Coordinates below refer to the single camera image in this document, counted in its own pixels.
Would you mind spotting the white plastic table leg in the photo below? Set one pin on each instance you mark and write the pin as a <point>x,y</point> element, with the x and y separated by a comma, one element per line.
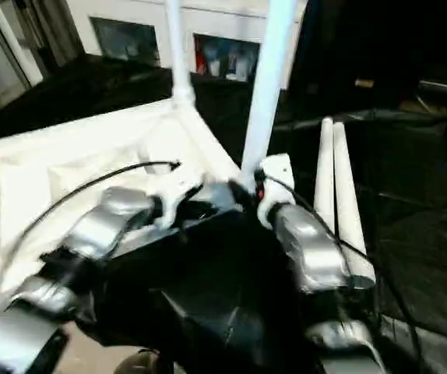
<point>350,202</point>
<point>177,47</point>
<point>325,171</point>
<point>270,78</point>

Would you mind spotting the white plastic table top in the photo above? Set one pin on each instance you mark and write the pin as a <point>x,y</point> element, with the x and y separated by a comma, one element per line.
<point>36,179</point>

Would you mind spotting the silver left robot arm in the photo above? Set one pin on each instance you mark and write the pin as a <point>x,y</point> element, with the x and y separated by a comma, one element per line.
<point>99,226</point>

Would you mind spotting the black work mat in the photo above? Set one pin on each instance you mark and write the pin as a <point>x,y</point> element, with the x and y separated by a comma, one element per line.
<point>223,304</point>

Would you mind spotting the red bottle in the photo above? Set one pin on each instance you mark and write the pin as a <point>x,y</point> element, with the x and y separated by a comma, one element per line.
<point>201,56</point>

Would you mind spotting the grey left robot leg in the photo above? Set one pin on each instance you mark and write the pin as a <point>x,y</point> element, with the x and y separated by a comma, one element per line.
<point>142,365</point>

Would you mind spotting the white display cabinet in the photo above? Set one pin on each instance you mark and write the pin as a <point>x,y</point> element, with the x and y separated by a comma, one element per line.
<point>169,15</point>

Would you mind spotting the black low cabinet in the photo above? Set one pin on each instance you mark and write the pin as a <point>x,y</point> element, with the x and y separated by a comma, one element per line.
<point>387,47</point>

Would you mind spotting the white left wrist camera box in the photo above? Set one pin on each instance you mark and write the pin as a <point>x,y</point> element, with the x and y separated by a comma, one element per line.
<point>173,191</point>

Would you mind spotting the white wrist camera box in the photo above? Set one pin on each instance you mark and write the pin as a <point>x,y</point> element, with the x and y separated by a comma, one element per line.
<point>173,191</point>
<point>274,167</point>

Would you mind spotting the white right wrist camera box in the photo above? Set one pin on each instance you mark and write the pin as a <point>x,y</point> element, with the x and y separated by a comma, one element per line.
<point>274,167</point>

